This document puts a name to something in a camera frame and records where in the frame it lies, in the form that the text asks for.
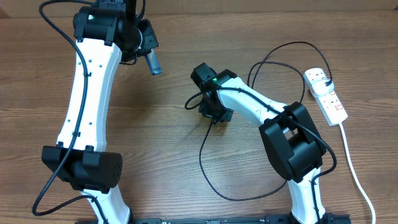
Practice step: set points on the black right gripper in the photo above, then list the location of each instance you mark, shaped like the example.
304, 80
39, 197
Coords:
206, 111

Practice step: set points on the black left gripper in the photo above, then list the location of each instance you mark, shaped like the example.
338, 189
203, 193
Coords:
150, 41

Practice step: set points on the black smartphone blue screen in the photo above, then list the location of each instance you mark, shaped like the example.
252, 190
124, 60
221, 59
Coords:
153, 63

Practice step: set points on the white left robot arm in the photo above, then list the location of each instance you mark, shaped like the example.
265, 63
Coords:
107, 34

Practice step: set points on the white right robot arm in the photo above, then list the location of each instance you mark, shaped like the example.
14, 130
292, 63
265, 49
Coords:
292, 143

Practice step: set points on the white charger adapter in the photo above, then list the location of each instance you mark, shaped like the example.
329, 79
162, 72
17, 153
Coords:
322, 87

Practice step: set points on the white power strip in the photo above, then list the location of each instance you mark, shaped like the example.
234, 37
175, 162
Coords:
330, 105

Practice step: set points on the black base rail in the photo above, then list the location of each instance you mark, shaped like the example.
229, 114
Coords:
328, 218

